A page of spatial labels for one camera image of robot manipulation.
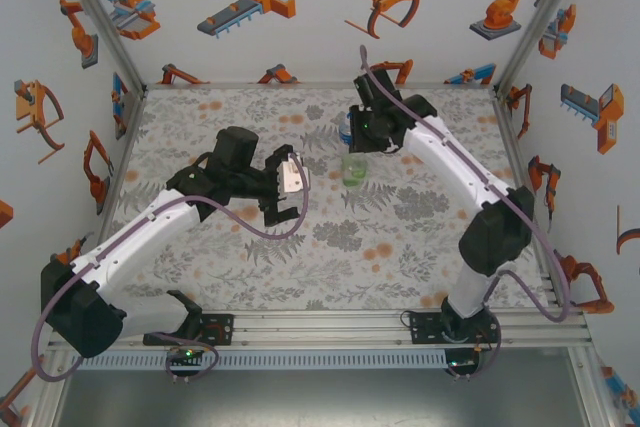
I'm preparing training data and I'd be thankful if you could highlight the aluminium corner post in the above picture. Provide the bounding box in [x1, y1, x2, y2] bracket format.
[49, 0, 149, 93]
[492, 0, 596, 96]

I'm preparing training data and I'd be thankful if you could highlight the floral table cover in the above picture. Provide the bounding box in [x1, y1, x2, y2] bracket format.
[97, 86, 549, 312]

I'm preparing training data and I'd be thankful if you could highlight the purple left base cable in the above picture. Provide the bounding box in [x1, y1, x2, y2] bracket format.
[149, 339, 221, 384]

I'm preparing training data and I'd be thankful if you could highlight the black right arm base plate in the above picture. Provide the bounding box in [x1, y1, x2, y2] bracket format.
[408, 310, 449, 346]

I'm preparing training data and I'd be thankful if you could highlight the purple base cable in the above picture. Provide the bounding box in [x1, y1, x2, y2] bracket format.
[446, 319, 504, 382]
[149, 339, 221, 384]

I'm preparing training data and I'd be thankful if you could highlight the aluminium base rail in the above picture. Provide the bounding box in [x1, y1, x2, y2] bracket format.
[47, 309, 594, 349]

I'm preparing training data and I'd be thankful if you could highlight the aluminium side frame rail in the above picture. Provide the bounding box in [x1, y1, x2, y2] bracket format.
[492, 89, 557, 308]
[84, 89, 150, 268]

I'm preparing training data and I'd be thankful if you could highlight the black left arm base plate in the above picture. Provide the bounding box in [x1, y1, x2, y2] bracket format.
[197, 313, 236, 348]

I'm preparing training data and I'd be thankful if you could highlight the aluminium rear frame rail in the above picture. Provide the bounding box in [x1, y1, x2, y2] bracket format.
[144, 80, 499, 92]

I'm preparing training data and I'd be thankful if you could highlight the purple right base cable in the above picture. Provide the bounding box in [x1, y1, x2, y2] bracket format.
[446, 319, 504, 382]

